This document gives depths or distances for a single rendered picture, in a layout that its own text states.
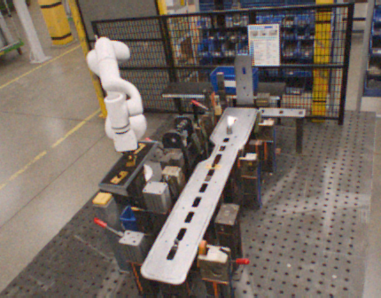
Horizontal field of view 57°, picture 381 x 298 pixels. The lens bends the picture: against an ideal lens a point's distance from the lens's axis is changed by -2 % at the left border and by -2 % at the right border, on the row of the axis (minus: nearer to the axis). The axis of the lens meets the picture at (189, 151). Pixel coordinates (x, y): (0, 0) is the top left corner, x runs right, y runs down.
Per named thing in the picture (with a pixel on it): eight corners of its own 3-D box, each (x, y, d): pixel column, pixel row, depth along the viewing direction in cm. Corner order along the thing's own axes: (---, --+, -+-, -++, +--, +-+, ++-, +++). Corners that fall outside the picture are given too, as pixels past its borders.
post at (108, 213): (130, 274, 172) (105, 207, 148) (117, 271, 175) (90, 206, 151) (137, 262, 178) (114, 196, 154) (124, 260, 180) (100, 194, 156)
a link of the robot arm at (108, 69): (132, 64, 172) (145, 117, 161) (100, 71, 170) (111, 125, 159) (129, 51, 163) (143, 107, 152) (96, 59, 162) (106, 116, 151)
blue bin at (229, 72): (252, 94, 243) (251, 76, 236) (211, 91, 256) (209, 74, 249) (259, 84, 255) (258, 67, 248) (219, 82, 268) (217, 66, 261)
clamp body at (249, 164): (260, 213, 194) (258, 161, 175) (238, 210, 198) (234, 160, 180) (263, 201, 201) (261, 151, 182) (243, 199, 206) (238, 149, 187)
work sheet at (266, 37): (281, 66, 246) (280, 22, 230) (249, 66, 254) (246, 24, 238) (281, 66, 248) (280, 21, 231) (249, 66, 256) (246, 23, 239)
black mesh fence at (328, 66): (338, 203, 288) (361, 3, 204) (128, 179, 358) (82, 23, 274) (339, 192, 298) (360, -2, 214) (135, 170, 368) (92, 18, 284)
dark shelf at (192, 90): (282, 99, 236) (282, 96, 235) (160, 97, 268) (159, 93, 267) (286, 86, 253) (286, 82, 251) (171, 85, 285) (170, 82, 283)
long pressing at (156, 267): (190, 288, 127) (189, 286, 127) (135, 276, 136) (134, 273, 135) (260, 109, 232) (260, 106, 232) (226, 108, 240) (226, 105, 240)
